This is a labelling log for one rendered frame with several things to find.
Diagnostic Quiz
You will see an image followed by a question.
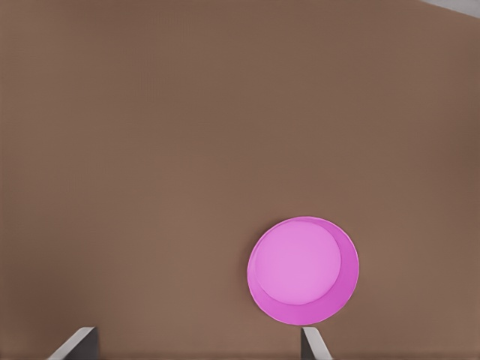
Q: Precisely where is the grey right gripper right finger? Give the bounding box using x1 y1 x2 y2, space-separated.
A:
301 326 333 360

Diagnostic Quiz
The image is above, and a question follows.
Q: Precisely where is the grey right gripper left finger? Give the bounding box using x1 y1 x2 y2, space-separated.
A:
47 326 99 360

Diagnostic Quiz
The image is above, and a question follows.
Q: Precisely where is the pink plate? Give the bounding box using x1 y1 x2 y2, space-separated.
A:
247 215 360 326

